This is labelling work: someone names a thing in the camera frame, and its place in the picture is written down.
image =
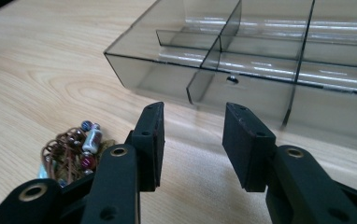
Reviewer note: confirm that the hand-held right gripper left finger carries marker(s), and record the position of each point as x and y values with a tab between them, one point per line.
148	146

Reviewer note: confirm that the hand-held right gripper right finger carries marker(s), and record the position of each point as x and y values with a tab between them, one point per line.
246	149

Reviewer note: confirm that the smoked clear plastic organizer box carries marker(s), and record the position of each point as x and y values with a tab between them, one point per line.
248	56

